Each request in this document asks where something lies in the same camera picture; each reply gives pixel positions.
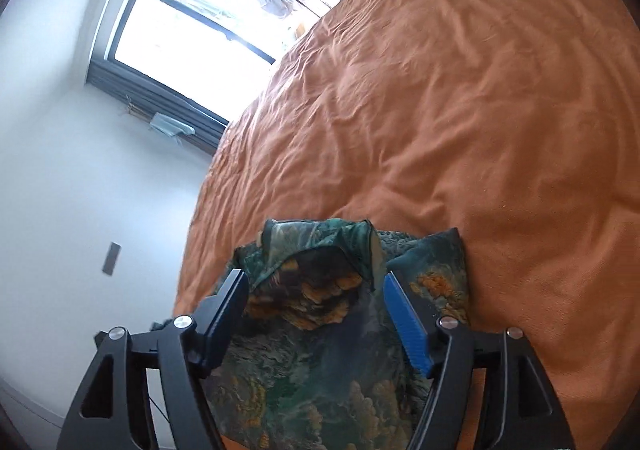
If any orange bed cover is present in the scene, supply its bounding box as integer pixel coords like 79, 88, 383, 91
175, 0, 639, 449

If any green landscape print garment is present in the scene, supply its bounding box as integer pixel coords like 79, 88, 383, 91
204, 218, 468, 449

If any light blue hanging towel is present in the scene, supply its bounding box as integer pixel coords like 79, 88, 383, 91
150, 113, 195, 137

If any dark framed window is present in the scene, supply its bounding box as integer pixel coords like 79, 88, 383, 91
91, 0, 340, 123

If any grey wall switch plate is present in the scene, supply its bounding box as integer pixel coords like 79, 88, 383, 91
102, 242, 122, 277

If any grey curtain left side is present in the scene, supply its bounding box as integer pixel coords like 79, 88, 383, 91
87, 60, 229, 154

